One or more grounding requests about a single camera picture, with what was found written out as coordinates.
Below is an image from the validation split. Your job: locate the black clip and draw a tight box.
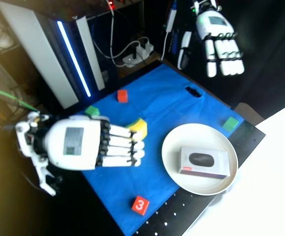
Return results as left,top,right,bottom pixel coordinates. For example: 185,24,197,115
185,86,203,98

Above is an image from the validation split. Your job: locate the blue cloth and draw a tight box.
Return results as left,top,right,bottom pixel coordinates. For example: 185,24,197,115
82,63,246,236

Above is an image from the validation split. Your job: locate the green cube with letter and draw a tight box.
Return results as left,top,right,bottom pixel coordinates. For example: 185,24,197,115
222,117,239,132

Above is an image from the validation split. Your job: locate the plain red cube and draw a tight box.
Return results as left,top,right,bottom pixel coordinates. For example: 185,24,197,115
117,89,128,103

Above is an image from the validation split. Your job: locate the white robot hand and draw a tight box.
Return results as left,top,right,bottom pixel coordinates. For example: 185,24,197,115
177,7,246,78
43,115,147,172

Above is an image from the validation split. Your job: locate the brown cardboard piece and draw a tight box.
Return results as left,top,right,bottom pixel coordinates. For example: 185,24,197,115
233,102,265,126

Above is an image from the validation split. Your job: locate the thin white cable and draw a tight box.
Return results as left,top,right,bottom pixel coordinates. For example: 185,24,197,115
109,9,130,67

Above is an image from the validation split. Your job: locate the plain green cube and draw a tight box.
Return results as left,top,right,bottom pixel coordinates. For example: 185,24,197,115
84,105,100,118

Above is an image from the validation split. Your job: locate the red cube with numeral three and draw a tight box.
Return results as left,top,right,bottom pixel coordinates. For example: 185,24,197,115
131,195,150,216

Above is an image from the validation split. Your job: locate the white cable with plug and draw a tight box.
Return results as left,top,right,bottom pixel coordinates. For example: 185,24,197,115
160,0,179,62

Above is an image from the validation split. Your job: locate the black backdrop cloth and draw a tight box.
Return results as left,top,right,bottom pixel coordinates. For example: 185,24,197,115
154,0,285,121

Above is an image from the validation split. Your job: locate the yellow and green sponge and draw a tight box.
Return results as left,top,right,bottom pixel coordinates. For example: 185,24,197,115
125,117,148,142

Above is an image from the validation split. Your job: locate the round cream plate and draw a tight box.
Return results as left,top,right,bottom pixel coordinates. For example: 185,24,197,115
161,122,239,197

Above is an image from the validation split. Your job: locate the white power strip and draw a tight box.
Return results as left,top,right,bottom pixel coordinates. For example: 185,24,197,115
122,43,155,68

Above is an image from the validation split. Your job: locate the grey mouse box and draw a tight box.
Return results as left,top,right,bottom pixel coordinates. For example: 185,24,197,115
177,146,231,180

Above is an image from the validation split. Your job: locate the white tower with blue light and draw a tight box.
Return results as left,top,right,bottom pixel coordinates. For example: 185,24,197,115
0,0,106,110

